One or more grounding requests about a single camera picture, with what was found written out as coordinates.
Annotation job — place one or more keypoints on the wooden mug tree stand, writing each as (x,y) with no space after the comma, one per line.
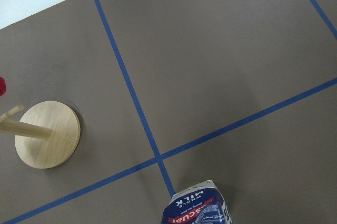
(46,135)

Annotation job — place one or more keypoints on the blue white milk carton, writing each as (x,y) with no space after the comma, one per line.
(201,203)

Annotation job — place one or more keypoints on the red cup on tree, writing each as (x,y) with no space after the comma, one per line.
(3,86)

